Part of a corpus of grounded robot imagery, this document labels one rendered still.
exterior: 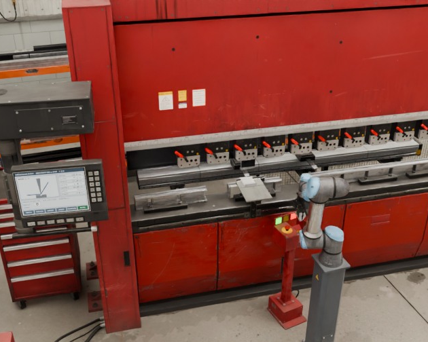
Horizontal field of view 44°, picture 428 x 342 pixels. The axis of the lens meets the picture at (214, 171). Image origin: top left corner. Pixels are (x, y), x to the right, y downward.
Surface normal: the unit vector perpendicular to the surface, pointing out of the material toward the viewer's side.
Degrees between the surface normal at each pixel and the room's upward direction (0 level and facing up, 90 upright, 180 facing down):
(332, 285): 90
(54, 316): 0
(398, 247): 103
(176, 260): 90
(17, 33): 90
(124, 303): 90
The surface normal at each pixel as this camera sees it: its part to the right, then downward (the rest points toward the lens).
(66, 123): 0.18, 0.48
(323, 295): -0.44, 0.44
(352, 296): 0.00, -0.87
